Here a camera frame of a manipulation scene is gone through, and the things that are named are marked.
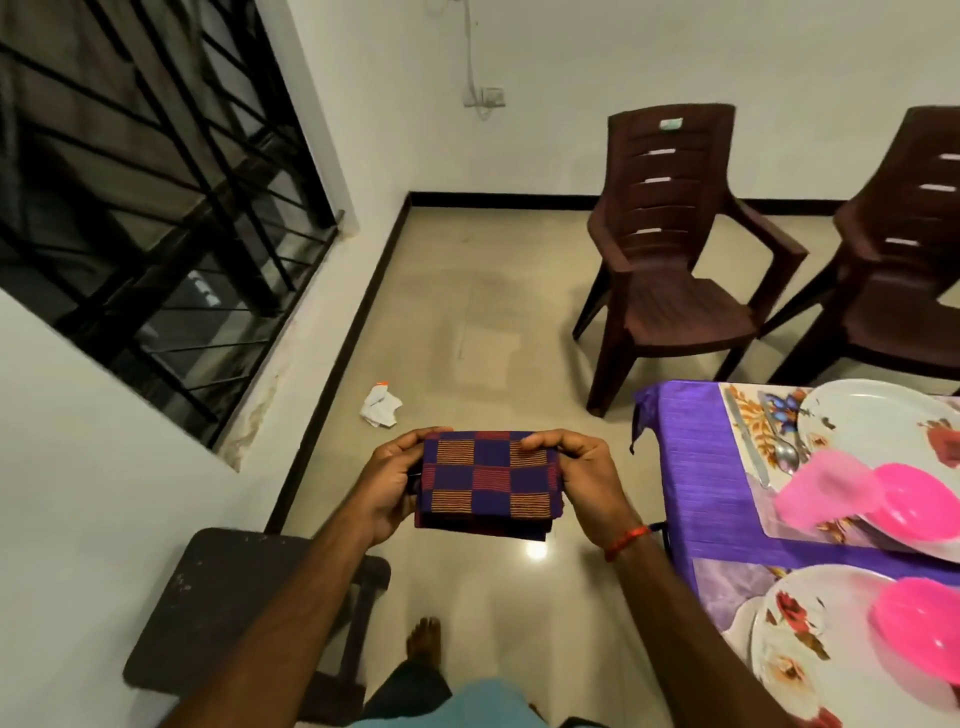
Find checkered purple orange cloth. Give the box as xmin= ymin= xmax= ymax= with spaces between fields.
xmin=412 ymin=430 xmax=567 ymax=542

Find purple tablecloth table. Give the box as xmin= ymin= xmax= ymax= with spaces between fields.
xmin=630 ymin=378 xmax=960 ymax=728

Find person's right hand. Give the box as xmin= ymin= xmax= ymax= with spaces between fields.
xmin=517 ymin=429 xmax=647 ymax=554

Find person's left hand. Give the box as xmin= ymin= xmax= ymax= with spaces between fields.
xmin=342 ymin=427 xmax=452 ymax=549

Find white floral plate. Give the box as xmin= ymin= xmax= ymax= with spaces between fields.
xmin=750 ymin=564 xmax=960 ymax=728
xmin=799 ymin=378 xmax=960 ymax=566

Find black stool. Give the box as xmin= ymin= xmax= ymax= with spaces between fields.
xmin=123 ymin=528 xmax=392 ymax=728

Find red wrist thread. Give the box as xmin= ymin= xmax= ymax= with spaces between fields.
xmin=601 ymin=523 xmax=656 ymax=564

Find steel spoon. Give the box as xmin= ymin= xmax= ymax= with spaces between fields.
xmin=772 ymin=435 xmax=807 ymax=479

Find black metal grille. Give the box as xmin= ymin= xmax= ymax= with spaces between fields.
xmin=0 ymin=0 xmax=344 ymax=452

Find person's right forearm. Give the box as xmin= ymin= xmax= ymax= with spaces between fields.
xmin=607 ymin=532 xmax=797 ymax=728

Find pink plastic bowl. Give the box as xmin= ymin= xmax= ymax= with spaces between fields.
xmin=873 ymin=577 xmax=960 ymax=686
xmin=862 ymin=462 xmax=960 ymax=545

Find person's dark trousers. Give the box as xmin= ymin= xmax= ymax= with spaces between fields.
xmin=364 ymin=660 xmax=455 ymax=719

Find brown plastic chair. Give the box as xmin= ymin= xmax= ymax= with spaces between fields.
xmin=571 ymin=103 xmax=810 ymax=419
xmin=765 ymin=105 xmax=960 ymax=389

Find person's left foot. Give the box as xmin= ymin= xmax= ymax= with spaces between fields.
xmin=405 ymin=616 xmax=446 ymax=671

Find person's teal t-shirt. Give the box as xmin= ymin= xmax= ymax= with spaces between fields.
xmin=352 ymin=678 xmax=551 ymax=728

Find person's left forearm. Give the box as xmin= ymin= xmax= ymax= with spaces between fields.
xmin=162 ymin=517 xmax=395 ymax=728

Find crumpled white paper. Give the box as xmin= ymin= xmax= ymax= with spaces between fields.
xmin=358 ymin=381 xmax=405 ymax=431

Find pink plastic cup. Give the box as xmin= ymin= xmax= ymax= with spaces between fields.
xmin=772 ymin=448 xmax=887 ymax=534

